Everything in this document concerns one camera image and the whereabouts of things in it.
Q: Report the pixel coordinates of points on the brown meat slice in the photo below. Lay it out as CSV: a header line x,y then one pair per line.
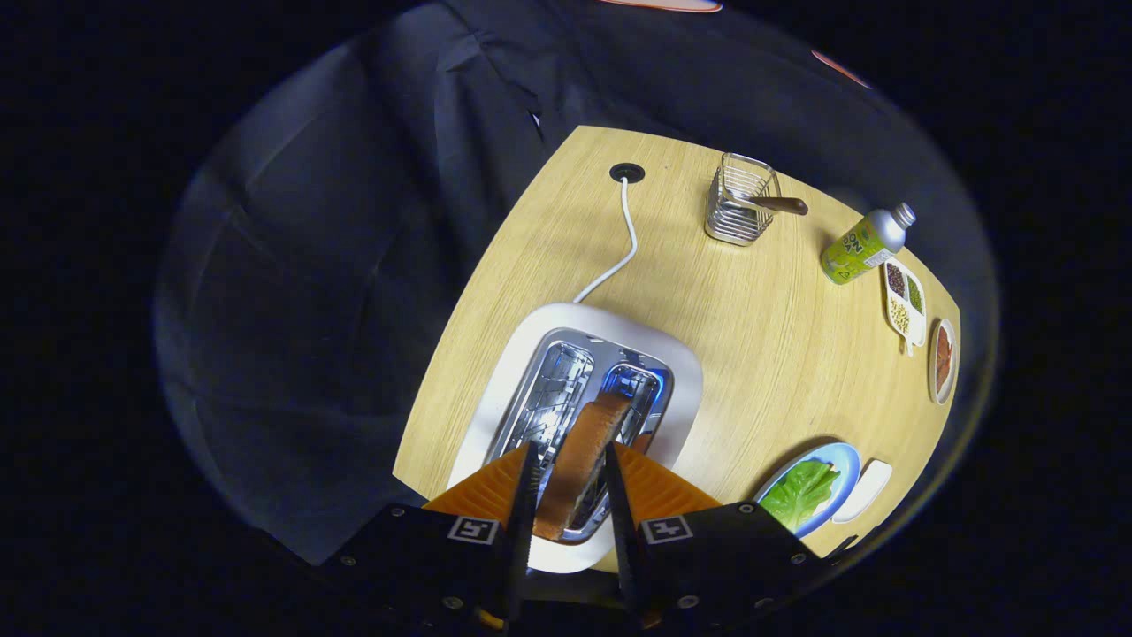
x,y
944,341
943,372

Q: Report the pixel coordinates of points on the white bread slice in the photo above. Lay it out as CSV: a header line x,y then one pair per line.
x,y
579,460

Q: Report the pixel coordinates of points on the white square plate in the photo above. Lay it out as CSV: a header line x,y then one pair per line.
x,y
871,487

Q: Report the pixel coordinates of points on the white toaster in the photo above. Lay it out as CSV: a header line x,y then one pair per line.
x,y
531,336

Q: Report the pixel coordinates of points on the pile of yellow soybeans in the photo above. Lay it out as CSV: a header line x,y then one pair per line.
x,y
899,317

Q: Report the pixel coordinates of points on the green lettuce leaf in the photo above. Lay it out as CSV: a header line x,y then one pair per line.
x,y
800,495

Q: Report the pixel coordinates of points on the pile of green beans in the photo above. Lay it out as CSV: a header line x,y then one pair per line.
x,y
914,294

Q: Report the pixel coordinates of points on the green drink bottle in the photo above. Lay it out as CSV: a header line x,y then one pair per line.
x,y
853,252

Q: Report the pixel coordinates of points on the pile of dark beans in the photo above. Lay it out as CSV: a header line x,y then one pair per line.
x,y
896,281

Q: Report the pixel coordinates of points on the white oval plate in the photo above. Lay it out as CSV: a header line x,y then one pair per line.
x,y
941,396

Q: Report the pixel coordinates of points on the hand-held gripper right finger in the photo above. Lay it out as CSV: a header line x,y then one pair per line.
x,y
734,553

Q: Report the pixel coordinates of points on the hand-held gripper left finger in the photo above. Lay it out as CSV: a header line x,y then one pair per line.
x,y
416,557

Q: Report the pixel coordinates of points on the white divided dish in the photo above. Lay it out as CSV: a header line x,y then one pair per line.
x,y
920,334

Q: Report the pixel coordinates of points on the blue plate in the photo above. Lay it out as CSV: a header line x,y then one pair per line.
x,y
845,460

